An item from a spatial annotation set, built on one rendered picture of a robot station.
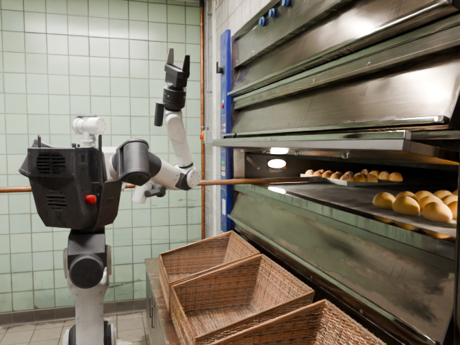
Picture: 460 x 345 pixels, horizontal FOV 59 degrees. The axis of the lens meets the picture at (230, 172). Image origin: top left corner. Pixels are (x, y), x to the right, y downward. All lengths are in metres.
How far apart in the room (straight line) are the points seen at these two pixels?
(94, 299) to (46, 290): 1.94
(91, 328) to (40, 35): 2.41
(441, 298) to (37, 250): 3.02
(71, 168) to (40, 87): 2.09
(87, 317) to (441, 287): 1.26
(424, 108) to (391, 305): 0.54
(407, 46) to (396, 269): 0.61
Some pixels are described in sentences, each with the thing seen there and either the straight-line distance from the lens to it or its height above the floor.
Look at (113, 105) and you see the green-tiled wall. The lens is 3.46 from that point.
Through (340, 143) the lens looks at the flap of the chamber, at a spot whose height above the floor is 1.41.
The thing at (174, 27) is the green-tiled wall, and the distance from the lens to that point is 3.61.
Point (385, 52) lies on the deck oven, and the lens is 1.30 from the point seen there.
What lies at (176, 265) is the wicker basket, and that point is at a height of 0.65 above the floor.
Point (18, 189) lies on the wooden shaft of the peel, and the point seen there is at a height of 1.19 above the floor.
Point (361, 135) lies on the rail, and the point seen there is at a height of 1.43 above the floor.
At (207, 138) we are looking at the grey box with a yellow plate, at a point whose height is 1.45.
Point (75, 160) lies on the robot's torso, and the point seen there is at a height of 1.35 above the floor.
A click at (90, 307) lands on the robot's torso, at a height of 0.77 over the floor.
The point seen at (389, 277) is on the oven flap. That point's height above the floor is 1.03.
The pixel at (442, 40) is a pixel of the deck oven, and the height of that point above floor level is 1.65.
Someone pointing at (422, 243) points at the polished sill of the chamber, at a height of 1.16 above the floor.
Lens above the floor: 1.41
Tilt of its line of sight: 4 degrees down
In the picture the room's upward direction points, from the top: straight up
